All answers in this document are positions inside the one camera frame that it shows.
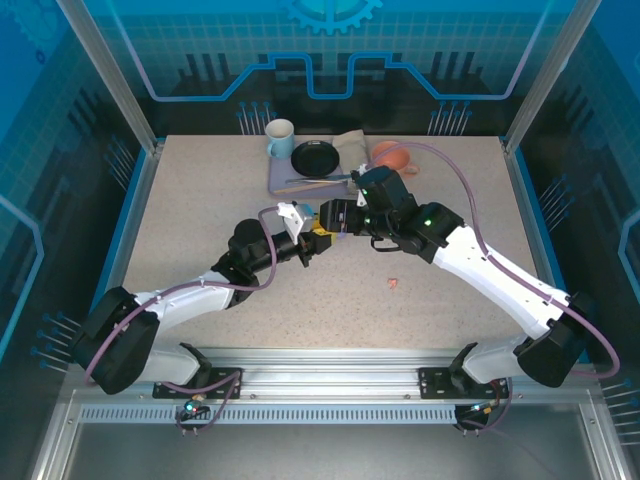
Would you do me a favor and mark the slotted grey cable duct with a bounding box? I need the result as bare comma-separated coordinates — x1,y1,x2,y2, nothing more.
78,405,459,425

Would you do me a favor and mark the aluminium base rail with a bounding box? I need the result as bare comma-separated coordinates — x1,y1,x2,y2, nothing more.
67,347,601,402

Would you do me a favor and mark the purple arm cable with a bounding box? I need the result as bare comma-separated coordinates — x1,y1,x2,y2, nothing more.
367,142,622,436
83,205,282,437

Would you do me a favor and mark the black round plate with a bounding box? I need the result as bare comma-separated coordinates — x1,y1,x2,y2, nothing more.
291,139,342,177

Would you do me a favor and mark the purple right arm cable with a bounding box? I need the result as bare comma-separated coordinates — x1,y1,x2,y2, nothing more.
367,142,622,436

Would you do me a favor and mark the aluminium frame post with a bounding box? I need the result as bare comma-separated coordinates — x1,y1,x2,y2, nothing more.
54,0,166,157
501,0,595,157

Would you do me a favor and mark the beige folded cloth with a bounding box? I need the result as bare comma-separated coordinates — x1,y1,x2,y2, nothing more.
331,129,374,197

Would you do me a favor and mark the orange cup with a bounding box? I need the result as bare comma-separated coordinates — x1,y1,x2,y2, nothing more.
371,140,421,178

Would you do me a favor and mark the metal knife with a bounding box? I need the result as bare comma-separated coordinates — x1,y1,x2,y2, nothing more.
285,174,352,185

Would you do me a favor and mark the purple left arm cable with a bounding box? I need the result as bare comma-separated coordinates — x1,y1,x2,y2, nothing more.
83,205,282,437

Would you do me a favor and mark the light blue mug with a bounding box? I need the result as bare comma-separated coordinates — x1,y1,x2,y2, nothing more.
264,118,297,160

